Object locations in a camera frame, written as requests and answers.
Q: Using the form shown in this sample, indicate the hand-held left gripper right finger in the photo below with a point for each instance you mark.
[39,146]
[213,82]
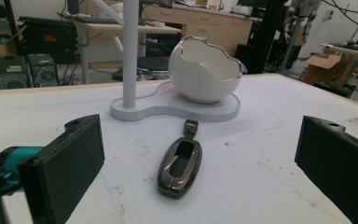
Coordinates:
[338,161]

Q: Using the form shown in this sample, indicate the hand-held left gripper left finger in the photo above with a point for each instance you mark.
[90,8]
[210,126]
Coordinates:
[65,168]

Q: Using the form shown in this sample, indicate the dark grey car key case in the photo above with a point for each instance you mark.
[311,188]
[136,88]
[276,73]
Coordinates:
[180,163]

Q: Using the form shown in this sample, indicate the white eggshell-shaped bowl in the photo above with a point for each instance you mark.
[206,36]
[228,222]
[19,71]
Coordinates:
[203,73]

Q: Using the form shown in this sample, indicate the grey computer tower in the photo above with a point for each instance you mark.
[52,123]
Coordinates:
[43,70]

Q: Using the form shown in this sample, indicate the black computer tower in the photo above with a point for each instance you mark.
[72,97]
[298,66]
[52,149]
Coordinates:
[8,72]

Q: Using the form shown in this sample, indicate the white stand with pole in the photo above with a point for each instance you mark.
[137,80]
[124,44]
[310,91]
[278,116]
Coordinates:
[167,107]

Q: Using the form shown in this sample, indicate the black equipment case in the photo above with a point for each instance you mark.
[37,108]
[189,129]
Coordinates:
[48,37]

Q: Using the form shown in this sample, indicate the black office chair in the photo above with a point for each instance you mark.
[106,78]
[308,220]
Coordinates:
[154,63]

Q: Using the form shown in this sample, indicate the white-legged wooden desk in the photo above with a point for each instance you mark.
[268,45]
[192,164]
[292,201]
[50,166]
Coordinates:
[105,28]

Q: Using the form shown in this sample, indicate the black metal stand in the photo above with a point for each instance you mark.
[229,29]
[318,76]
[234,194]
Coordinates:
[265,34]

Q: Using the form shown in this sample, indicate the wooden cabinet with drawers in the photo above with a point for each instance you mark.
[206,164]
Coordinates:
[211,26]

